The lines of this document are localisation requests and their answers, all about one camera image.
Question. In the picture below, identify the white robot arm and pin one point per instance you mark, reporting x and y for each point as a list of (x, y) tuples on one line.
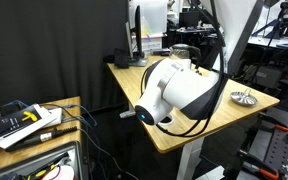
[(171, 84)]

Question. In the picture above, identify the black computer monitor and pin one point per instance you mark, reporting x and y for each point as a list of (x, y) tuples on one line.
[(136, 55)]

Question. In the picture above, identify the small black box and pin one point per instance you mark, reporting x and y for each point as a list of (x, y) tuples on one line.
[(120, 59)]

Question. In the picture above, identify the glass electric kettle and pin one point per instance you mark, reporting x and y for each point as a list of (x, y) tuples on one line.
[(184, 51)]

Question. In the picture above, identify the steel strainer dish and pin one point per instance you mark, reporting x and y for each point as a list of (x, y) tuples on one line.
[(244, 98)]

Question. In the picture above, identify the desk cable grommet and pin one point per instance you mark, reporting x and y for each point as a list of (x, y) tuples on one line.
[(168, 120)]

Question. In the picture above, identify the black soldering iron handle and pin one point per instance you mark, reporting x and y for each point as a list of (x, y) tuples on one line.
[(40, 138)]

